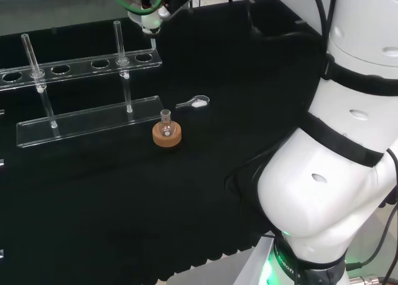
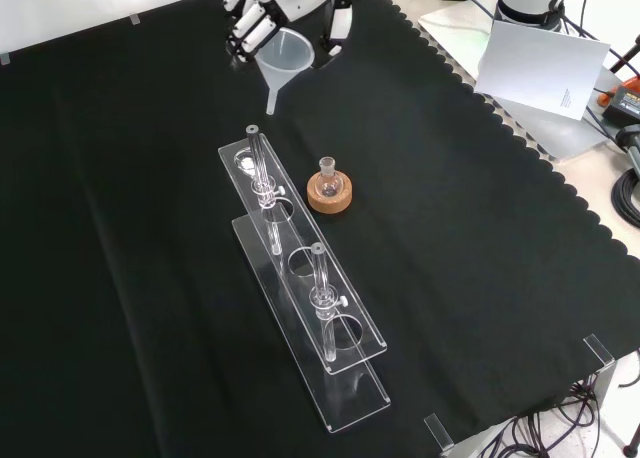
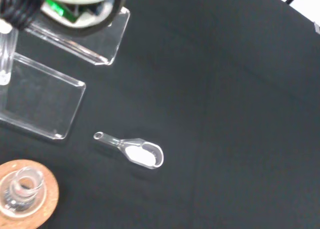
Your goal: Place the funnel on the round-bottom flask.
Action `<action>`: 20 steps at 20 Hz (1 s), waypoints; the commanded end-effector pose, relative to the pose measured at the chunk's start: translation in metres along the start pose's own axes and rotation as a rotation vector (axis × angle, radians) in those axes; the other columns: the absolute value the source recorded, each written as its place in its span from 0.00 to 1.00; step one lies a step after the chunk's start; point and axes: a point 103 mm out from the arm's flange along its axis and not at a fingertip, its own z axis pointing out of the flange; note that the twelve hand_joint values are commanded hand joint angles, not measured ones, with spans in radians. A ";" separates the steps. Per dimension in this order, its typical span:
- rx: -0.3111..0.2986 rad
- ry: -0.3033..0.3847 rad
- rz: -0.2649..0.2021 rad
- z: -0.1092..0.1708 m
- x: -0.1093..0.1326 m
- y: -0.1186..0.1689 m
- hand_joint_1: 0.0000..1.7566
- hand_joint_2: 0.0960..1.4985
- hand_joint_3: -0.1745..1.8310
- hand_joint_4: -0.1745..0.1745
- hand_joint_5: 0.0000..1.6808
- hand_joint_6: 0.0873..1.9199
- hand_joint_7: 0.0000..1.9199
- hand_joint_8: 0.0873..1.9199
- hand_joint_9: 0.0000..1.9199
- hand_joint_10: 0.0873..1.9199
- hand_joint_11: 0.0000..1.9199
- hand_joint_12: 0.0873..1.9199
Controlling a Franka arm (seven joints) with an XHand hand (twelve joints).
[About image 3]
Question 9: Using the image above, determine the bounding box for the clear acrylic funnel stand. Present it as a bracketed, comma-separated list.
[0, 6, 131, 141]

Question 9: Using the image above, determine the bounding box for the clear glass weighing funnel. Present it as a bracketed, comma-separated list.
[93, 131, 165, 170]

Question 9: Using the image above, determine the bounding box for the clear round-bottom flask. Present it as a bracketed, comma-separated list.
[0, 166, 48, 219]

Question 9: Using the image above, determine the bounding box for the black bench cloth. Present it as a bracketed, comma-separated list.
[0, 0, 320, 229]

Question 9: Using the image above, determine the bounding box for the brown cork ring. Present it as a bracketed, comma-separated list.
[0, 159, 60, 229]

